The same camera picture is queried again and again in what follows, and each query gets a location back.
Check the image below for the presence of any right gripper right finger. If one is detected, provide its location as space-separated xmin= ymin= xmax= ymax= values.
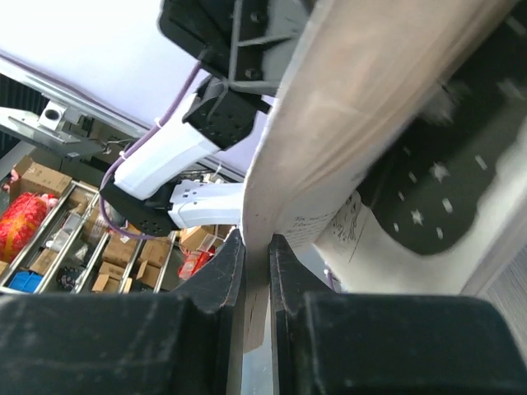
xmin=268 ymin=235 xmax=526 ymax=394

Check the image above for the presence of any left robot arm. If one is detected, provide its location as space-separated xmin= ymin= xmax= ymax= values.
xmin=100 ymin=1 xmax=315 ymax=239

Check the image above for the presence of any cardboard box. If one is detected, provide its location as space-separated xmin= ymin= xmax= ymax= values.
xmin=8 ymin=156 xmax=72 ymax=202

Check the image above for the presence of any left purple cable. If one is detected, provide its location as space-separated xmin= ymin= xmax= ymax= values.
xmin=100 ymin=65 xmax=207 ymax=238

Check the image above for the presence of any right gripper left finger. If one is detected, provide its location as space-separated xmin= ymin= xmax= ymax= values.
xmin=1 ymin=231 xmax=245 ymax=394

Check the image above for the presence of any metal shelf rack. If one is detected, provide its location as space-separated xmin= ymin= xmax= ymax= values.
xmin=1 ymin=181 xmax=176 ymax=295

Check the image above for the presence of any red mesh bag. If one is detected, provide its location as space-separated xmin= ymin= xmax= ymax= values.
xmin=1 ymin=192 xmax=58 ymax=263

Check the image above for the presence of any blue illustrated book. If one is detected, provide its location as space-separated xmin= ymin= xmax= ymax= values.
xmin=241 ymin=1 xmax=526 ymax=351

